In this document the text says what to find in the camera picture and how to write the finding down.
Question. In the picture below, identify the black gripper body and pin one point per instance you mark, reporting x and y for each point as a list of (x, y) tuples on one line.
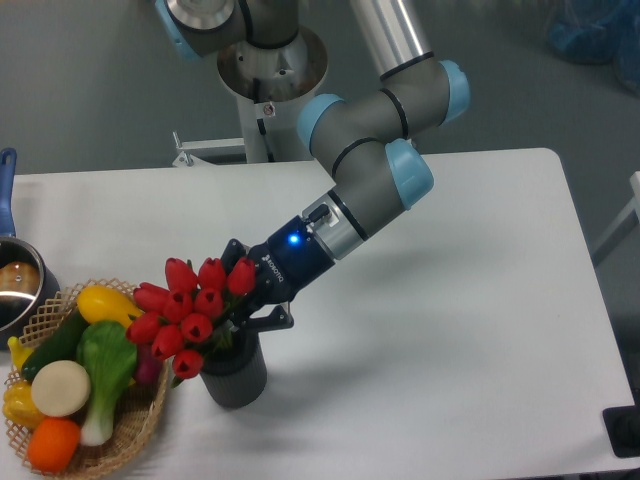
[(288, 261)]

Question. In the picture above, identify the grey ribbed vase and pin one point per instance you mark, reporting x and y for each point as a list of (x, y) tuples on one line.
[(236, 378)]

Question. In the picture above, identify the yellow banana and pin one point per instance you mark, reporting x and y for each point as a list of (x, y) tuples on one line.
[(18, 352)]

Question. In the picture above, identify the black device at table edge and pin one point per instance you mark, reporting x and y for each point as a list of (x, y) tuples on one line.
[(622, 425)]

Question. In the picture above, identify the green bok choy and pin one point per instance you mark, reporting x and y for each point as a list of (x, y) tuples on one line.
[(109, 359)]

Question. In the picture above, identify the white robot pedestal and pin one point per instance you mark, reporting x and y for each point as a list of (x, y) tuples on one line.
[(271, 87)]

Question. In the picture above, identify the purple radish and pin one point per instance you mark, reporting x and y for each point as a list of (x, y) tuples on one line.
[(148, 368)]

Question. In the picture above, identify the white furniture frame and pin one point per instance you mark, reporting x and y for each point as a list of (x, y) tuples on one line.
[(620, 227)]

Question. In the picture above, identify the woven wicker basket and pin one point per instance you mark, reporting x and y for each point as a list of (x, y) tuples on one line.
[(137, 412)]

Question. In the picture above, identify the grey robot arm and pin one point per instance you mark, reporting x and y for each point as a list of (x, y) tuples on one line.
[(364, 146)]

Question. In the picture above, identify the blue handled saucepan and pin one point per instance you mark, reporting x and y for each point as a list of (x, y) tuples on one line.
[(26, 281)]

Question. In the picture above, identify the orange fruit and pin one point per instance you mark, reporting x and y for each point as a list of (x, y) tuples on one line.
[(53, 444)]

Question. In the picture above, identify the yellow bell pepper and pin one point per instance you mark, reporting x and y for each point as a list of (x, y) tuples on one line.
[(19, 407)]

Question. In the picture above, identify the yellow squash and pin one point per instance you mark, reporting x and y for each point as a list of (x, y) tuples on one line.
[(97, 303)]

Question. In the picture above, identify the dark green cucumber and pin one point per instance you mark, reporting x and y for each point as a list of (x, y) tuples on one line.
[(60, 345)]

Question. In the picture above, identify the blue plastic bag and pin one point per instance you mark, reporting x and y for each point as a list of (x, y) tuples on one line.
[(597, 33)]

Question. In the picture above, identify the red tulip bouquet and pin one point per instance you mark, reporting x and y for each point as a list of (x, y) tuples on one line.
[(187, 322)]

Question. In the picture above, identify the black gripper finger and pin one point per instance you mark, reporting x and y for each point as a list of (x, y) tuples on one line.
[(232, 253), (279, 318)]

